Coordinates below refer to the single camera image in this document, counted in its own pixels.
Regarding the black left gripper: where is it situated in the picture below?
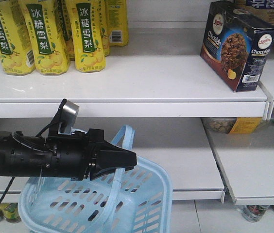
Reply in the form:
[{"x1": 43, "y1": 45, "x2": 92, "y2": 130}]
[{"x1": 45, "y1": 129, "x2": 137, "y2": 181}]

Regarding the light blue plastic basket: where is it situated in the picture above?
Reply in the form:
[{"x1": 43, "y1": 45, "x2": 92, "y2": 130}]
[{"x1": 17, "y1": 125, "x2": 173, "y2": 233}]

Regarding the dark blue Chocofello cookie box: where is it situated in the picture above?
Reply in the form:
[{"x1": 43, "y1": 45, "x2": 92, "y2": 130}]
[{"x1": 200, "y1": 0, "x2": 274, "y2": 92}]

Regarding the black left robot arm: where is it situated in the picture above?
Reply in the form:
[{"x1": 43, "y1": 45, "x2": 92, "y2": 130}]
[{"x1": 0, "y1": 129, "x2": 137, "y2": 181}]

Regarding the clear water bottle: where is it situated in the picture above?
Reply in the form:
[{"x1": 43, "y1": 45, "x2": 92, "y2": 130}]
[{"x1": 241, "y1": 205, "x2": 270, "y2": 223}]

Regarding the white supermarket shelving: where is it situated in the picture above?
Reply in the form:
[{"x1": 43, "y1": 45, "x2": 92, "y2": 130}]
[{"x1": 0, "y1": 0, "x2": 274, "y2": 233}]

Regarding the clear box of snacks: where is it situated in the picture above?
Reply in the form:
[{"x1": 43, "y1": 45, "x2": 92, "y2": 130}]
[{"x1": 201, "y1": 117, "x2": 270, "y2": 134}]

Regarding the yellow pear drink bottle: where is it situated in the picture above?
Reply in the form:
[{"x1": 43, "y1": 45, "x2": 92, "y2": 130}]
[
  {"x1": 106, "y1": 0, "x2": 129, "y2": 47},
  {"x1": 18, "y1": 0, "x2": 70, "y2": 75},
  {"x1": 0, "y1": 0, "x2": 35, "y2": 76},
  {"x1": 66, "y1": 0, "x2": 106, "y2": 73}
]

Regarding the rear yellow pear drink bottle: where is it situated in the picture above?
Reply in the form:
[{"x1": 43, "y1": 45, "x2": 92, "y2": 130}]
[{"x1": 106, "y1": 0, "x2": 129, "y2": 47}]

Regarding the cracker package blue trim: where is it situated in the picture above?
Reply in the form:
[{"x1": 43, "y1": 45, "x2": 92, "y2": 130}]
[{"x1": 234, "y1": 0, "x2": 274, "y2": 25}]

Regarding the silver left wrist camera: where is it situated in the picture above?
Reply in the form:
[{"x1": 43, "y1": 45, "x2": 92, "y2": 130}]
[{"x1": 49, "y1": 99, "x2": 79, "y2": 136}]

